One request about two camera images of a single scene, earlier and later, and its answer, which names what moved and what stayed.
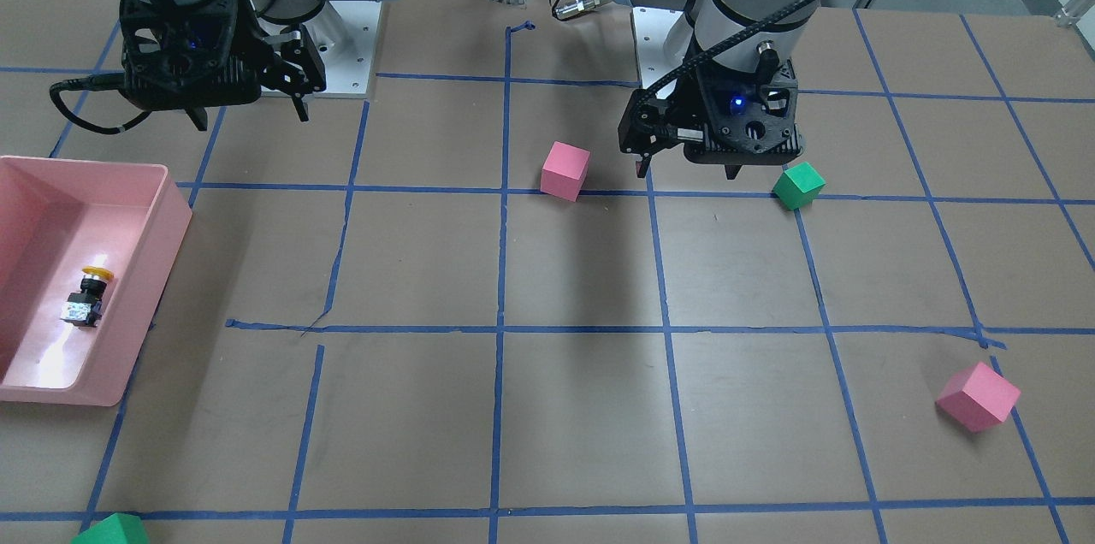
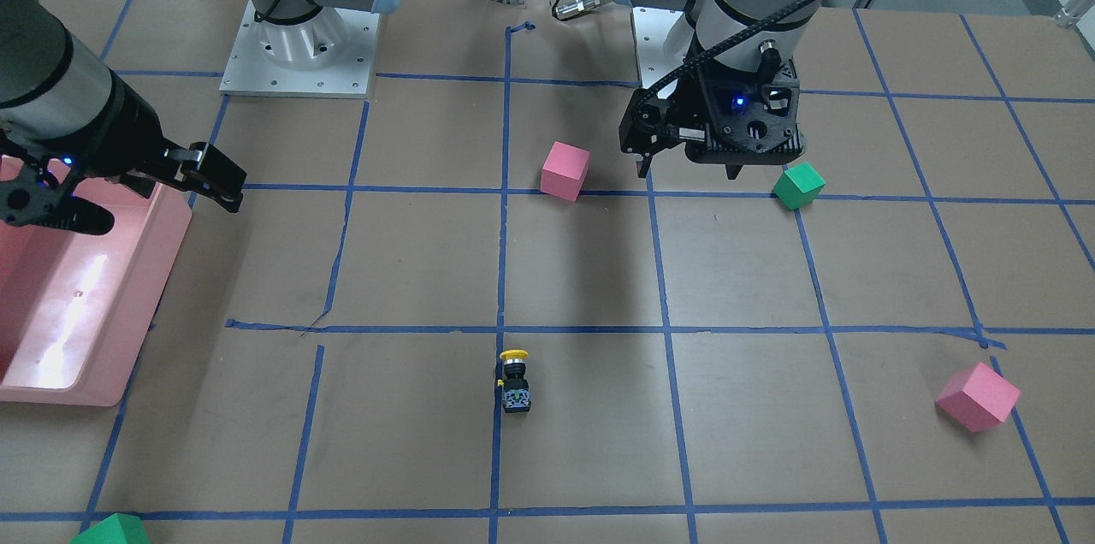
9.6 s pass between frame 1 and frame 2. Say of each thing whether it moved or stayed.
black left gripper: stayed
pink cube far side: stayed
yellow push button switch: moved
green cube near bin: stayed
